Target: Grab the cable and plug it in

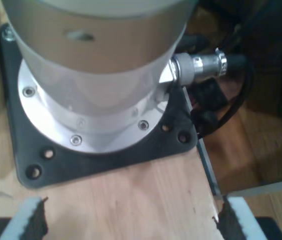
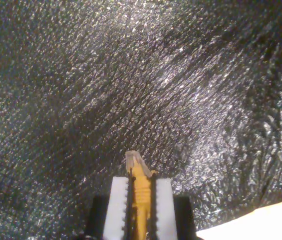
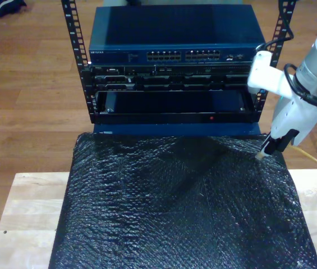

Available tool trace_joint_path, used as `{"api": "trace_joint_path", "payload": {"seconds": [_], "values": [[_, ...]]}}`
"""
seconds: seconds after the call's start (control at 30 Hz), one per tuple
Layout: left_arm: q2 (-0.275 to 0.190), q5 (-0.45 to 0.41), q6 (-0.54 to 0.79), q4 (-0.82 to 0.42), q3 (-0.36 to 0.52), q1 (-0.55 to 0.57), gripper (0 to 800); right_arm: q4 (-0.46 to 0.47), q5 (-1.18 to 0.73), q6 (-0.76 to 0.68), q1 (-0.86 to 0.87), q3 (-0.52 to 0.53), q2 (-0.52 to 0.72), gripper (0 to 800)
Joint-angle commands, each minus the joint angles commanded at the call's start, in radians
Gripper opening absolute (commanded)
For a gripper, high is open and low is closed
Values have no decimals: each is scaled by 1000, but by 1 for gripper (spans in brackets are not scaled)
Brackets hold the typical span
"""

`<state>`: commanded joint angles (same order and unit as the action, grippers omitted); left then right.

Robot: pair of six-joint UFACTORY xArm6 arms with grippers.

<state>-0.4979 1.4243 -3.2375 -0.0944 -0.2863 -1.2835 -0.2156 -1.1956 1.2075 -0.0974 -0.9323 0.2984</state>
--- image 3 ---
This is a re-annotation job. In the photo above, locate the black perforated rack post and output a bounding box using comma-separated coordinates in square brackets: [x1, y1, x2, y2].
[252, 0, 298, 124]
[61, 0, 97, 124]

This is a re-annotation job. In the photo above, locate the black rack server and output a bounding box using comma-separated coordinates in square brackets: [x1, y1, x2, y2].
[90, 64, 256, 92]

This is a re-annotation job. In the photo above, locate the yellow network cable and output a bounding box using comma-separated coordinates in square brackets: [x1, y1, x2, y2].
[255, 145, 317, 180]

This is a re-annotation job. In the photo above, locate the blue network switch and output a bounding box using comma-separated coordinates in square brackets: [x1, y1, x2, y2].
[88, 4, 268, 67]

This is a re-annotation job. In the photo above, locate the black bubble wrap mat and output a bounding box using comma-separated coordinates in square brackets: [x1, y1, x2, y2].
[48, 133, 317, 269]

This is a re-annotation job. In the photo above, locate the blue rack base unit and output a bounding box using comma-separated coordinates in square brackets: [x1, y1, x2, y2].
[93, 123, 261, 137]

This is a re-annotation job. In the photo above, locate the dark sneaker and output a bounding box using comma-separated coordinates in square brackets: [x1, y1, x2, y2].
[0, 0, 27, 18]

